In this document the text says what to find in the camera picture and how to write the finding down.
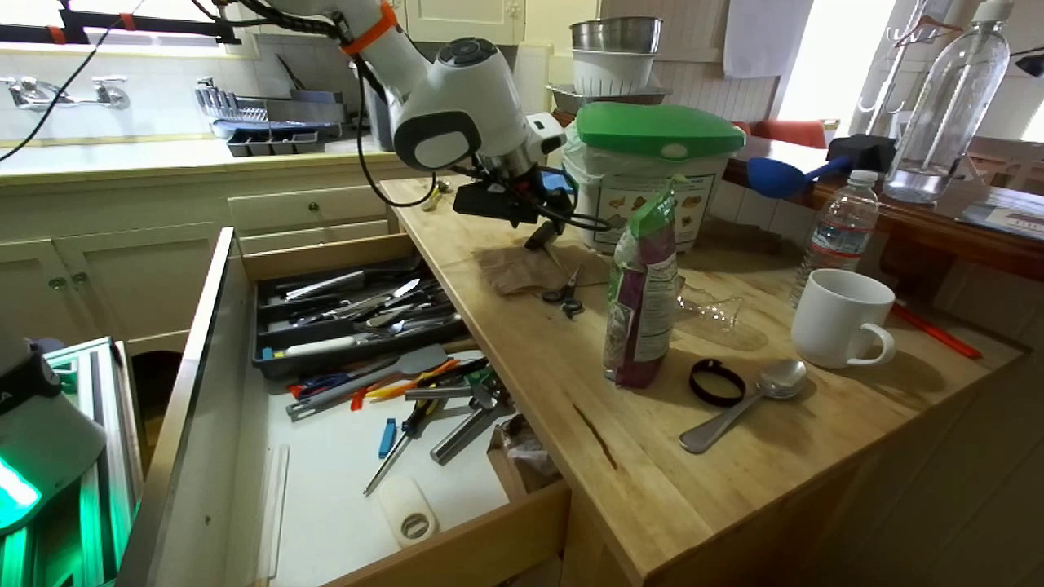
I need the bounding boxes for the small black scissors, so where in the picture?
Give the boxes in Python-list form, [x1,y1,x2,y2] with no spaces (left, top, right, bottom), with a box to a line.
[543,272,583,321]

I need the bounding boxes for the metal spoon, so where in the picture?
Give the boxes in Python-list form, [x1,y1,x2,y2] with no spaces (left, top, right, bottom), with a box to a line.
[678,358,808,452]

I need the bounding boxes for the metal bowl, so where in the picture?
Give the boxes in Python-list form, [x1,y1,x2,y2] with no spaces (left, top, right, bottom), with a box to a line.
[567,16,664,51]

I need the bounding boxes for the black cutlery tray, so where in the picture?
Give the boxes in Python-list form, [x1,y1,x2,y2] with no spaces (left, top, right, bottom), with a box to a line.
[256,256,467,379]

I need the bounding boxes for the open wooden drawer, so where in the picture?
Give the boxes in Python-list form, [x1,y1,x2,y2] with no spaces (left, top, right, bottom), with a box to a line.
[113,230,567,587]

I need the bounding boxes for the black ring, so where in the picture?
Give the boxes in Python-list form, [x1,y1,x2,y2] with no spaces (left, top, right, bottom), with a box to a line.
[686,355,752,411]

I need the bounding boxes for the blue handled screwdriver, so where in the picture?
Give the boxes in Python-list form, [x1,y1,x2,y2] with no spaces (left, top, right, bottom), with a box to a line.
[377,418,397,461]

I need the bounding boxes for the white bucket green lid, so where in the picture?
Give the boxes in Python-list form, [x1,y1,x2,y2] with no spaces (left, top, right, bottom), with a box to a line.
[566,101,746,254]

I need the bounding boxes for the green lidded snack bag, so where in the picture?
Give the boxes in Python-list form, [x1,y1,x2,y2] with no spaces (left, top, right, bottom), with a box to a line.
[603,192,678,389]

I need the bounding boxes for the small clear plastic bottle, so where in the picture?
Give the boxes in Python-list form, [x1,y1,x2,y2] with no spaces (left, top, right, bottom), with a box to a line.
[799,171,880,276]

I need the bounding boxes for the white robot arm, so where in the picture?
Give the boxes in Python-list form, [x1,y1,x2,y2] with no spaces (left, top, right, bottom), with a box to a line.
[242,0,575,248]

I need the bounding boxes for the white mug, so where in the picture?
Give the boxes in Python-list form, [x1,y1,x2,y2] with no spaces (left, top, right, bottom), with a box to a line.
[791,266,893,368]

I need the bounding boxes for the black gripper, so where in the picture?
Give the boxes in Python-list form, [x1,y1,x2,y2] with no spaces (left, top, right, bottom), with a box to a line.
[455,165,575,251]

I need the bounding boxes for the brown paper sheet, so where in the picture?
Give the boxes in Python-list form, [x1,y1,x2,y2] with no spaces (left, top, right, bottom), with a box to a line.
[473,246,611,296]

